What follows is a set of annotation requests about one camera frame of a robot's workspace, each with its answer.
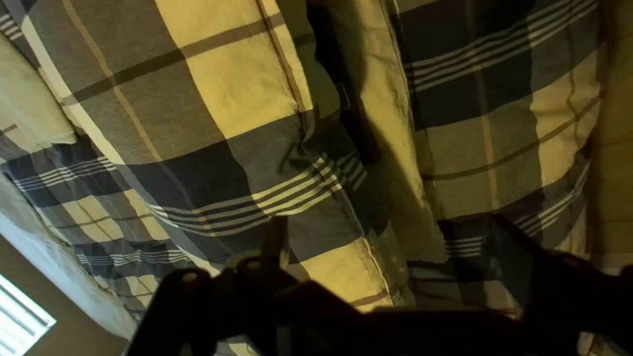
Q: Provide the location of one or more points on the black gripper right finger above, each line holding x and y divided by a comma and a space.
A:
587, 308

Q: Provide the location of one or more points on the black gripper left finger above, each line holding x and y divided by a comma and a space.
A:
171, 316

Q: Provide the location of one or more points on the plaid pillow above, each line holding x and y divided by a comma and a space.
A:
219, 85

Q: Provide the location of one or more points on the beige pillow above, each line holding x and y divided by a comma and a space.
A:
383, 98

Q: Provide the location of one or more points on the folded plaid blanket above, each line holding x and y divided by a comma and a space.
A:
80, 209

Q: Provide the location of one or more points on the plaid comforter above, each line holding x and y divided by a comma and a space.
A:
488, 98

